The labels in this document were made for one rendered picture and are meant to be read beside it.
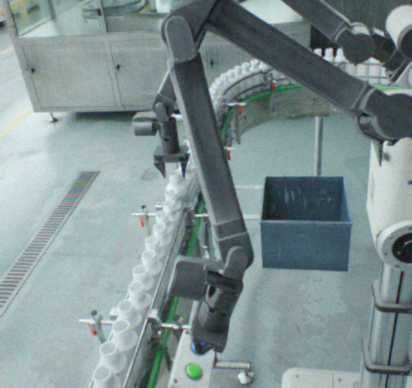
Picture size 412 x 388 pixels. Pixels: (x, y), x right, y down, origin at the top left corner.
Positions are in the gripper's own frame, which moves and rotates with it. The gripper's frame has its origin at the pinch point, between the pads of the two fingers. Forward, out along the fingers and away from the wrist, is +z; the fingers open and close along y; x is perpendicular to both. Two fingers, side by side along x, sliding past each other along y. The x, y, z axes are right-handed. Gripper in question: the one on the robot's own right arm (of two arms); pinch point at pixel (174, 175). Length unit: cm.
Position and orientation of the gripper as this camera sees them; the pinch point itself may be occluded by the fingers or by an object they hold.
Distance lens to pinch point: 152.3
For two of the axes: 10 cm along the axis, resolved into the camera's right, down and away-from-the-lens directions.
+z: 0.9, 8.5, 5.3
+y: -9.8, -0.1, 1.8
